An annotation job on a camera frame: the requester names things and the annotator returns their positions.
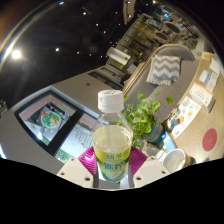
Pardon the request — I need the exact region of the flat round red coaster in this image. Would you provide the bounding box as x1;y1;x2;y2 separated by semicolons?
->
202;128;218;152

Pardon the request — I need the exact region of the printed picture leaflet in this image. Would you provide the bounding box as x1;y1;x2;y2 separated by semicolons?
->
166;95;203;139

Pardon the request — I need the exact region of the white printed pamphlet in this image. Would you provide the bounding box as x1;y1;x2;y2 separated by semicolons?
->
205;71;219;93

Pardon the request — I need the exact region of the brown mug with white inside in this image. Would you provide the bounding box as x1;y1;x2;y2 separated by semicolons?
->
162;148;196;174

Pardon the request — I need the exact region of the white paper napkin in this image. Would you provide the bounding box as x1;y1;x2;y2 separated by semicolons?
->
209;58;222;76

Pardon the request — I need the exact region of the window with festive stickers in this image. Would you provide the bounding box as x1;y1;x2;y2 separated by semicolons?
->
13;89;98;164

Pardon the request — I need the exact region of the white and orange box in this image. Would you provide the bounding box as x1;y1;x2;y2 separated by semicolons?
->
188;82;215;108

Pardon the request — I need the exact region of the clear bottle with green label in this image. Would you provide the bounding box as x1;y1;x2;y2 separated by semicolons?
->
91;89;134;183

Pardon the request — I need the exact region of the green potted plant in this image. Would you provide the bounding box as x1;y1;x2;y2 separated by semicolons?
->
116;92;175;148

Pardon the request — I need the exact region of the yellow card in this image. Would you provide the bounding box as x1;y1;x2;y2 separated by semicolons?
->
200;51;213;61

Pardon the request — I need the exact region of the grey zigzag striped pillow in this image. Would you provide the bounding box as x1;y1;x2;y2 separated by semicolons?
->
145;54;182;87

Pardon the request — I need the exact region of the flat blue and white box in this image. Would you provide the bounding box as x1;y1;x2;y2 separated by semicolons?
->
198;69;212;85

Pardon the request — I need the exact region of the white round column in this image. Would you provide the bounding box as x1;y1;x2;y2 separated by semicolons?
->
106;46;132;67

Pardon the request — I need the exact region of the grey curved sofa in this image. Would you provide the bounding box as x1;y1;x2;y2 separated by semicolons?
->
123;43;201;134

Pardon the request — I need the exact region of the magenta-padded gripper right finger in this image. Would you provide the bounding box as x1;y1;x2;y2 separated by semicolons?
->
127;145;170;189

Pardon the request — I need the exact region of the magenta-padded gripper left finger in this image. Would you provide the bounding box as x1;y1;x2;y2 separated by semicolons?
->
56;145;98;189

